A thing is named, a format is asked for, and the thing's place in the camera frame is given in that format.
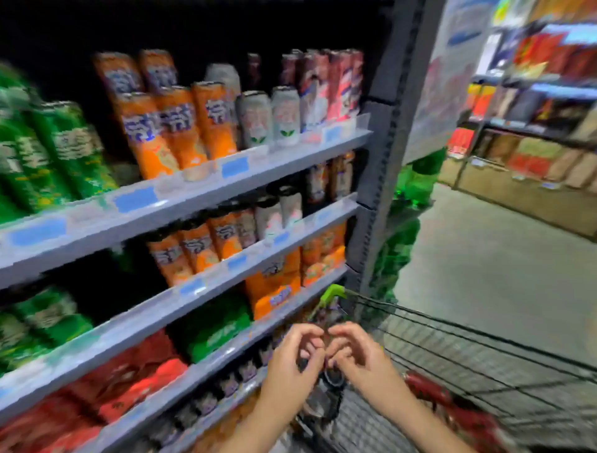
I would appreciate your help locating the person's right hand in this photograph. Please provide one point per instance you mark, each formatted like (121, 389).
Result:
(373, 373)

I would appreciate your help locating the person's left hand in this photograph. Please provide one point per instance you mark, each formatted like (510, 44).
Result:
(289, 378)

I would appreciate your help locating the orange soda can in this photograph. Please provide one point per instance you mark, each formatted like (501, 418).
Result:
(170, 256)
(182, 126)
(158, 70)
(116, 74)
(214, 119)
(224, 235)
(198, 245)
(144, 135)

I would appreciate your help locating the grey metal shelf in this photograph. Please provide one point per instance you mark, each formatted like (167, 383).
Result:
(387, 140)

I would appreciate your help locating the row of red-white-blue cans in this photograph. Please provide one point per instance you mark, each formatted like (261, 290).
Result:
(326, 84)

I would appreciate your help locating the black headphones in cart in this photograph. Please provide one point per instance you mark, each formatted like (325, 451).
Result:
(326, 387)

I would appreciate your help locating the row of orange drink bottles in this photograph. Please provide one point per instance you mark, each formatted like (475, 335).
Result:
(224, 424)

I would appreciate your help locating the green drink multipack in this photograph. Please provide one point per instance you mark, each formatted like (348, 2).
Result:
(214, 326)

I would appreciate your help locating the orange drink multipack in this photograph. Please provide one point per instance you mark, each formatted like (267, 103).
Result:
(275, 284)
(324, 254)

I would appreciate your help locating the red drink multipack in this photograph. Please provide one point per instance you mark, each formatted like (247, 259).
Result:
(42, 429)
(130, 373)

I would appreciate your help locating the rows of large green bottles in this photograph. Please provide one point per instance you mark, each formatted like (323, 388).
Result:
(410, 186)

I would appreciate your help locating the rows of colourful gift boxes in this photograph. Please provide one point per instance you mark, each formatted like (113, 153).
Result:
(536, 158)

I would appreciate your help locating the pale printed poster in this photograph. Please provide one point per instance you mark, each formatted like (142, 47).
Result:
(447, 70)

